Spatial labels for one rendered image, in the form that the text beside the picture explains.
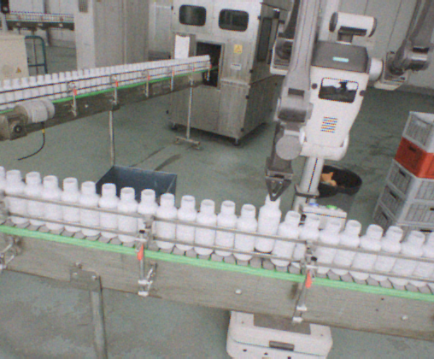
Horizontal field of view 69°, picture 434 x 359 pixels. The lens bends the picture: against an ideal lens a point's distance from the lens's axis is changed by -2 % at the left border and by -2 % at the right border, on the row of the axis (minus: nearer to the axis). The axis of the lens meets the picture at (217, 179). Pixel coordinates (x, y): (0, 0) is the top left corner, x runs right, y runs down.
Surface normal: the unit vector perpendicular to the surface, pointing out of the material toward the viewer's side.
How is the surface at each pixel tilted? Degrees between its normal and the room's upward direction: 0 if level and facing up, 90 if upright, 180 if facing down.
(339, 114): 90
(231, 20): 90
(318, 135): 90
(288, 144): 89
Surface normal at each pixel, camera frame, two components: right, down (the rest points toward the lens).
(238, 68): -0.41, 0.36
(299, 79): -0.05, -0.04
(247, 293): -0.11, 0.44
